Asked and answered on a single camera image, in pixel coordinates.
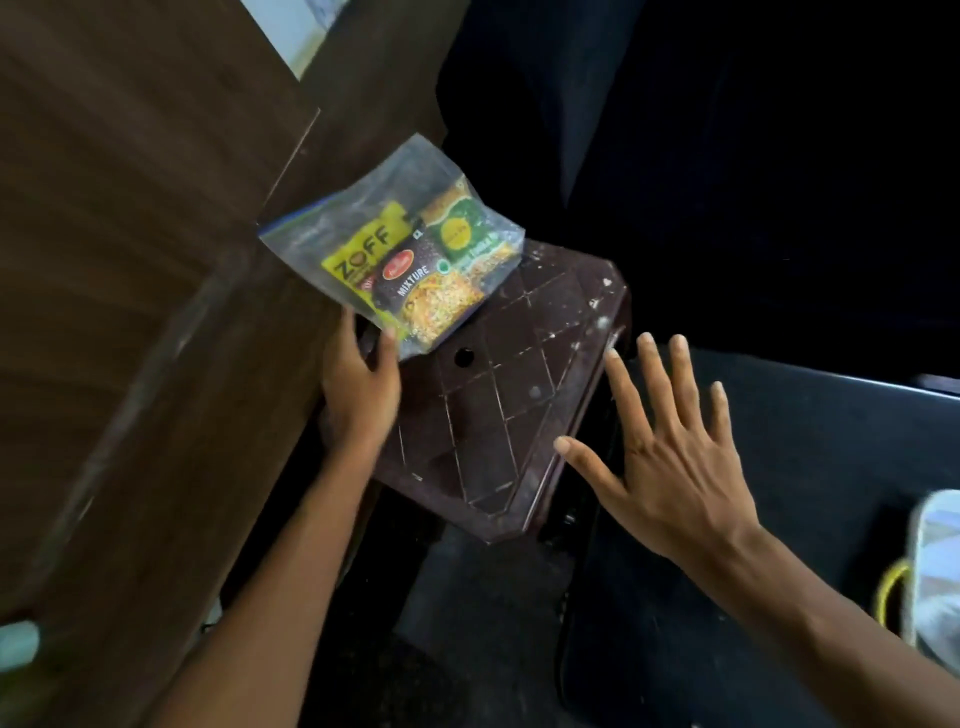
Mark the green snacks packet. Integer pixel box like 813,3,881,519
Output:
416,176,523,275

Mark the person's left hand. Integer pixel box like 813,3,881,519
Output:
318,307,403,460

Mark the yellow snacks packet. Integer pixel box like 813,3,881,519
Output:
320,200,414,316

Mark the person's right forearm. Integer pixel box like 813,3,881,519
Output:
689,524,960,728

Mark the person's left forearm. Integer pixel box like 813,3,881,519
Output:
149,442,376,728

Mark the clear zip bag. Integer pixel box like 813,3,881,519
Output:
257,133,526,363

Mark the dark maroon snacks packet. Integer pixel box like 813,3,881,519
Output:
359,239,489,350

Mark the person's right hand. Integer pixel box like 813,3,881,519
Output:
553,332,763,571

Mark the brown plastic stool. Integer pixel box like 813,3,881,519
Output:
318,238,633,545

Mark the black armchair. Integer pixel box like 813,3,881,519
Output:
434,0,960,391

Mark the white printed tray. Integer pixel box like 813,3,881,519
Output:
875,488,960,676

